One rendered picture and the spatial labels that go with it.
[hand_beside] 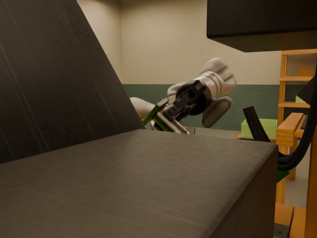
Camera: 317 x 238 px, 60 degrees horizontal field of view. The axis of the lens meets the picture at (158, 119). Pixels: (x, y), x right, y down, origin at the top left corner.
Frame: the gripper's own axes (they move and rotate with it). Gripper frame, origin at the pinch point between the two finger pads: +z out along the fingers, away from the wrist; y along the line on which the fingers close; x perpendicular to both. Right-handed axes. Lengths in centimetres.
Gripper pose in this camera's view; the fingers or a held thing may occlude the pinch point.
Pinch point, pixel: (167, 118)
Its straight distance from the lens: 51.7
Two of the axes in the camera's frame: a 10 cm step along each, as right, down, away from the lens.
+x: 7.2, 6.9, -1.2
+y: 5.0, -6.3, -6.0
